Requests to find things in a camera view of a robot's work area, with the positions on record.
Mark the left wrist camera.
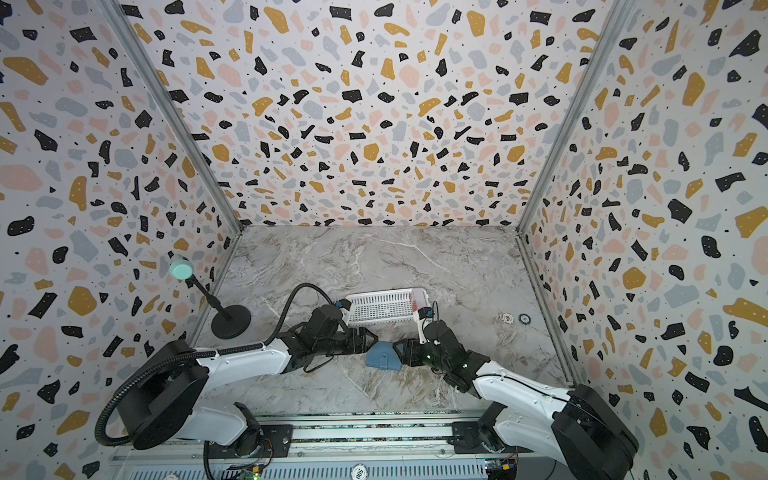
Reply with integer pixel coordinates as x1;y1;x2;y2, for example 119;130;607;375
335;298;352;311

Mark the black stand with green ball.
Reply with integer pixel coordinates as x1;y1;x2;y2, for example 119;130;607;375
169;259;251;340

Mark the white plastic basket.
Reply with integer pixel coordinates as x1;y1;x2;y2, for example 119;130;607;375
342;288;413;328

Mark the stack of red-circle cards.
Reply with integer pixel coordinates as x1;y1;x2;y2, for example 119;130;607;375
409;288;431;312

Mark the aluminium rail base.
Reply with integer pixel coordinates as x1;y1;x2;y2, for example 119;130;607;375
104;411;577;479

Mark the black corrugated cable hose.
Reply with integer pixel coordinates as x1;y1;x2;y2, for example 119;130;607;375
94;282;337;448

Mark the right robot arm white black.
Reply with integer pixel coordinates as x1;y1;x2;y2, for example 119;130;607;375
393;320;639;479

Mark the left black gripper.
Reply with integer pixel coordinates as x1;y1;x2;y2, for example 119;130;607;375
318;325;382;356

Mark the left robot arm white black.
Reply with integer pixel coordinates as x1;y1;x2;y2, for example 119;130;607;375
95;304;378;450

